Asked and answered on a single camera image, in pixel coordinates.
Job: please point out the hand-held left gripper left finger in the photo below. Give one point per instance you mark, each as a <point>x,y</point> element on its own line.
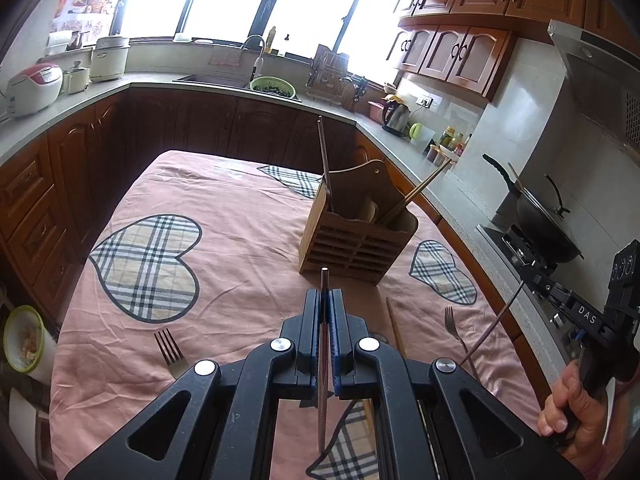
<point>314,345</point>

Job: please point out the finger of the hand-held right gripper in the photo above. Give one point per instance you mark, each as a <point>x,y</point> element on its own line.
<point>545,277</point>
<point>570,315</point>

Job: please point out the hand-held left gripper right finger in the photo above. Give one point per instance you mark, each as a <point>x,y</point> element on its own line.
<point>337,345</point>

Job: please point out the wooden utensil holder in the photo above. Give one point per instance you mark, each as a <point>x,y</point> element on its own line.
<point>350,250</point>

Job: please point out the wooden chopstick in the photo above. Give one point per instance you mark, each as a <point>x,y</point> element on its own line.
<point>415,196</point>
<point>430,177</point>
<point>395,325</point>

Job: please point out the person's right hand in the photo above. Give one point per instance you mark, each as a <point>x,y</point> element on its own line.
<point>570,405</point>

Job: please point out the gas stove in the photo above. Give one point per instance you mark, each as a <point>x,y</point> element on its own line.
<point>520,252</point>

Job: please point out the black wok with lid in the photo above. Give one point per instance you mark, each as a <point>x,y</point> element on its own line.
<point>540,230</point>

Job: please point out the small silver fork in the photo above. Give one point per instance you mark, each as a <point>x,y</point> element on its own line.
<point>451,327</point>

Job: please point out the grey kitchen countertop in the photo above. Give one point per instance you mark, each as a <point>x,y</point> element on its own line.
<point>465,195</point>

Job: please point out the large silver fork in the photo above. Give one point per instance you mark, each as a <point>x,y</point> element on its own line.
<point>170,355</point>

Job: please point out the pink heart print tablecloth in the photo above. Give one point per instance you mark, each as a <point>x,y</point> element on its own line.
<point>240,220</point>

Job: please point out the sauce bottles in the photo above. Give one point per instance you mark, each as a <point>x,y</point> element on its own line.
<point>447,137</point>

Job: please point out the steel range hood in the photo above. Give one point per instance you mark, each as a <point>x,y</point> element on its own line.
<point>600,80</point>

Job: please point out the steel electric kettle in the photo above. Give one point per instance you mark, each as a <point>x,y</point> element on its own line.
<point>396,117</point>

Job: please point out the pink container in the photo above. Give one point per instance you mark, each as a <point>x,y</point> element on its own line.
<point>376,110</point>

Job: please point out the metal dish rack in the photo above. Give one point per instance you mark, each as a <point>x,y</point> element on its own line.
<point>330,90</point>

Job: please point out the green colander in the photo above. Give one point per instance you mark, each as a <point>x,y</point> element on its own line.
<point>272,85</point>

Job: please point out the curved metal faucet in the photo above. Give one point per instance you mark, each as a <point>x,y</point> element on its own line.
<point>258,67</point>

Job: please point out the kitchen sink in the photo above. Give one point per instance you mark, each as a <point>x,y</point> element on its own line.
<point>210,80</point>

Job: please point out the green rimmed bin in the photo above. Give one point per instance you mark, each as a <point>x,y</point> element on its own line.
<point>25,340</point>

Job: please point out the pink dish cloth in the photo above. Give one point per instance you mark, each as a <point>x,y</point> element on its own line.
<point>225,59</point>

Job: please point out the wooden base cabinets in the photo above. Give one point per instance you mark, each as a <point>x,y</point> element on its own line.
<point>75,160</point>

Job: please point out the yellow bottle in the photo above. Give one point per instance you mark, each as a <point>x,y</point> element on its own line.
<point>272,40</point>

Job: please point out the white bowl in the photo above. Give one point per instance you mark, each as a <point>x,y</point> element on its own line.
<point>182,38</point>

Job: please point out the tall white rice cooker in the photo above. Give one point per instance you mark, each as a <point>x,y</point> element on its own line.
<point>110,60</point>

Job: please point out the small white lidded pot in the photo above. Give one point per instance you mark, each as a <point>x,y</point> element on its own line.
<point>76,80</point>

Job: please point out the large kitchen window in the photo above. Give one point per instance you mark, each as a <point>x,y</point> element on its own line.
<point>225,0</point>

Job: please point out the pink and white rice cooker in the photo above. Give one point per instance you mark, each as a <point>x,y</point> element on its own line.
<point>35,90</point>

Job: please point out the paper towel roll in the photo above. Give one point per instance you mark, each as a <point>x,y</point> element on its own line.
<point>57,42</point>

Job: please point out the single wall socket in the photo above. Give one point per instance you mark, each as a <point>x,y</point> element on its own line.
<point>426,101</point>

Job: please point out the wooden wall cabinets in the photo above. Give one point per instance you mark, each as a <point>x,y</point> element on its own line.
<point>475,55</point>

